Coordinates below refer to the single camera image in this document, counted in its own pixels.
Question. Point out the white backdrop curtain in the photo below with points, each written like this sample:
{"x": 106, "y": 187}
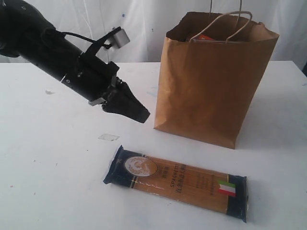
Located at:
{"x": 147, "y": 21}

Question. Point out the large brown paper bag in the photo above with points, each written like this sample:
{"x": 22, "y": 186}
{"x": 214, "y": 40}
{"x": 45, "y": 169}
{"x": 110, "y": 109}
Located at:
{"x": 205, "y": 89}

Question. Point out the clear tape patch on table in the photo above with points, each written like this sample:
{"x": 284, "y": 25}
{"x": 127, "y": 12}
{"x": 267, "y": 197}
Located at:
{"x": 108, "y": 137}

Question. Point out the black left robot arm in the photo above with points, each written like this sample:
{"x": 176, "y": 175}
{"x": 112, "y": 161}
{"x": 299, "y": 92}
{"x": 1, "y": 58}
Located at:
{"x": 24, "y": 32}

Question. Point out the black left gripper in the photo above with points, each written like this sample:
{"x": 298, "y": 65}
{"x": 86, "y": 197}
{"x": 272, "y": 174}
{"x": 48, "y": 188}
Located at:
{"x": 90, "y": 77}

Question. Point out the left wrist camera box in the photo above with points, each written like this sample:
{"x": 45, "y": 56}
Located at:
{"x": 118, "y": 38}

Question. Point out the spaghetti packet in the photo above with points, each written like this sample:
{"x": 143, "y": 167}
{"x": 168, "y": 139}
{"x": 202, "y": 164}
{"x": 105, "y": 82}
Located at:
{"x": 212, "y": 190}

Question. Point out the small brown orange-label pouch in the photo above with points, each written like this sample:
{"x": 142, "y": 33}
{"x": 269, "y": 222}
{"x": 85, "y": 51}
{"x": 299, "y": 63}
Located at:
{"x": 204, "y": 38}

